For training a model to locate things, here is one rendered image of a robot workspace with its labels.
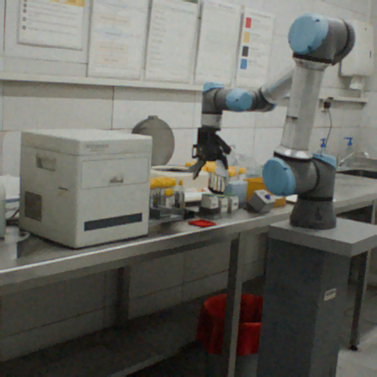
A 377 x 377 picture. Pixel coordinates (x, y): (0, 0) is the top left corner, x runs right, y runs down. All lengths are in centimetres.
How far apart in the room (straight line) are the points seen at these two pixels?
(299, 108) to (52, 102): 98
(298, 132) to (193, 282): 151
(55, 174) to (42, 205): 11
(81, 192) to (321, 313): 84
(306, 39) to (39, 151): 81
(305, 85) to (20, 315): 138
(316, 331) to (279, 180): 50
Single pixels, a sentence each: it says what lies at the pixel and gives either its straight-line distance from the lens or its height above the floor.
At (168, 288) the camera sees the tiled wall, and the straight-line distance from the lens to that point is 295.
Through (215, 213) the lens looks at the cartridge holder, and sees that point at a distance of 211.
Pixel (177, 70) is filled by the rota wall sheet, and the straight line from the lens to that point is 275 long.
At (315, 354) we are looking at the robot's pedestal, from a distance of 197.
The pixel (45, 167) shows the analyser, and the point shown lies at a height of 108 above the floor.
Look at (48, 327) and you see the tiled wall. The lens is 250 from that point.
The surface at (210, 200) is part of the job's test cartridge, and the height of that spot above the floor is 94.
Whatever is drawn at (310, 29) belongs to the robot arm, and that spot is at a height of 150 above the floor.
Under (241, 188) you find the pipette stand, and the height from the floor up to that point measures 95.
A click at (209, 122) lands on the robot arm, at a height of 121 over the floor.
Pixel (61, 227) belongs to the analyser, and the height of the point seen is 93.
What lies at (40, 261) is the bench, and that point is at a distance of 152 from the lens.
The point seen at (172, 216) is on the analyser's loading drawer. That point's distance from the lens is 190.
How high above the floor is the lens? 132
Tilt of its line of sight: 9 degrees down
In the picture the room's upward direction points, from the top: 4 degrees clockwise
